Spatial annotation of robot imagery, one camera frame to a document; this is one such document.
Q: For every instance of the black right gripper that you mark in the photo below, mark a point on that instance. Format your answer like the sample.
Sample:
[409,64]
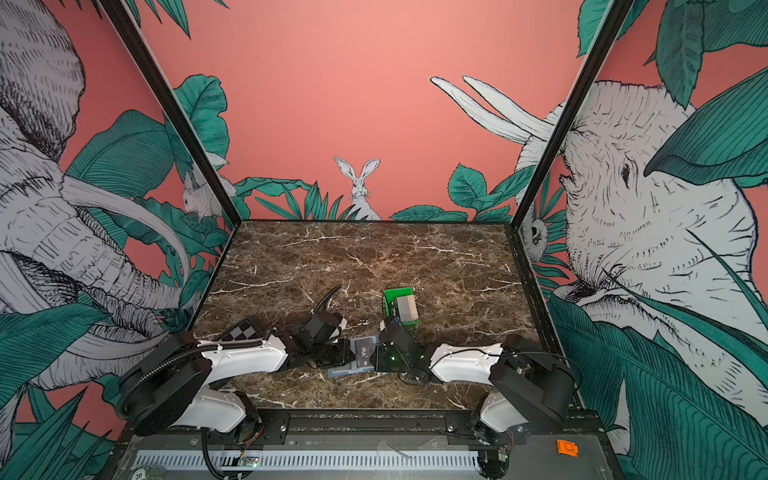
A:
[379,358]

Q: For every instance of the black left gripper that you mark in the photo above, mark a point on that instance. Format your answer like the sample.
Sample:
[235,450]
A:
[344,358]

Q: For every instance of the blue leather card holder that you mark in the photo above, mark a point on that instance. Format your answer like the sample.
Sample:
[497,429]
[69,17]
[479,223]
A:
[345,370]

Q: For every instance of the green plastic card tray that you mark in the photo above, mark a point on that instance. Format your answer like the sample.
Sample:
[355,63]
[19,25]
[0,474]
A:
[389,307]

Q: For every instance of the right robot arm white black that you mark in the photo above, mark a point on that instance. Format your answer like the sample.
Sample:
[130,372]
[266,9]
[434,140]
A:
[532,388]

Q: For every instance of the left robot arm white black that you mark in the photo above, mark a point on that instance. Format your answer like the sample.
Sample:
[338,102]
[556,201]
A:
[179,383]

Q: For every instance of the stack of credit cards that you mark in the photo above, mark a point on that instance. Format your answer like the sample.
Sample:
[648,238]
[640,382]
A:
[407,309]

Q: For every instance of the black white checkerboard plate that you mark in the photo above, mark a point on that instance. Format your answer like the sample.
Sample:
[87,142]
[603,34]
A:
[246,329]

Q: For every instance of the green lit circuit board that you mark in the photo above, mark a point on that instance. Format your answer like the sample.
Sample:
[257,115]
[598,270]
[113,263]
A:
[249,462]

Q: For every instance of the orange connector clip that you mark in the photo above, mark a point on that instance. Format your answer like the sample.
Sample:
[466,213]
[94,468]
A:
[567,448]

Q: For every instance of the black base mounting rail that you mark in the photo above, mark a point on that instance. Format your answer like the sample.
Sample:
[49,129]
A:
[460,427]

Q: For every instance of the white slotted cable duct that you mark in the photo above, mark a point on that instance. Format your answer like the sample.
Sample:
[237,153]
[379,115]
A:
[326,460]

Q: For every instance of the black right frame post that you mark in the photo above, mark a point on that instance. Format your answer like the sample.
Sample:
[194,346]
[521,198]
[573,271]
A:
[609,28]

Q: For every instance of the black frame post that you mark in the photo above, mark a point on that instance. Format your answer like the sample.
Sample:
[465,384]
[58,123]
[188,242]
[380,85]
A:
[609,28]
[124,23]

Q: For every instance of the black left frame post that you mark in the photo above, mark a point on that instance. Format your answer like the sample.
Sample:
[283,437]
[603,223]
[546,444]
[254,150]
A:
[124,23]

